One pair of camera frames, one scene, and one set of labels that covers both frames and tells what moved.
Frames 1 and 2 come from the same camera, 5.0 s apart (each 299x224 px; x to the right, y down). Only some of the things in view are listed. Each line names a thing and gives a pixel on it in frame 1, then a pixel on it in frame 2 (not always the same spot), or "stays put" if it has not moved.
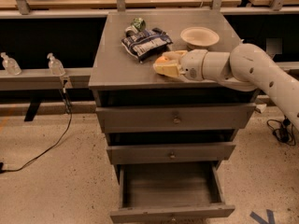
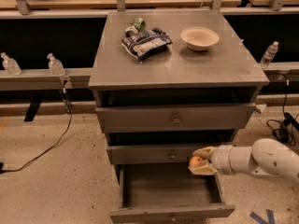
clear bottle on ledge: (55, 65) stays put
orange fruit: (162, 59) to (196, 161)
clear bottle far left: (10, 64) stays put
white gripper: (192, 65) to (220, 160)
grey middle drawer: (170, 153) stays put
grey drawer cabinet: (169, 135) stays put
